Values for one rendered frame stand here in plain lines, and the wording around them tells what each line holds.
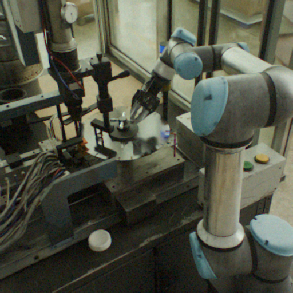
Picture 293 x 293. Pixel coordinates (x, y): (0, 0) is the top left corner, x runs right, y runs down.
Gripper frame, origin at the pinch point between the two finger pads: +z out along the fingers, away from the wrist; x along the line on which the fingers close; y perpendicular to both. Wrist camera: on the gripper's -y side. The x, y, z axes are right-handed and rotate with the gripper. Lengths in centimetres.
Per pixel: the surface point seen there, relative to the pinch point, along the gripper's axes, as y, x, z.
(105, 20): -106, -35, 2
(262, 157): 5.5, 43.0, -14.1
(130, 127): 0.5, 0.1, 2.8
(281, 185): -97, 107, 31
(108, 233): 27.9, 10.1, 26.7
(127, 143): 8.1, 1.7, 5.3
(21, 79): -38, -49, 26
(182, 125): -13.9, 18.1, -2.2
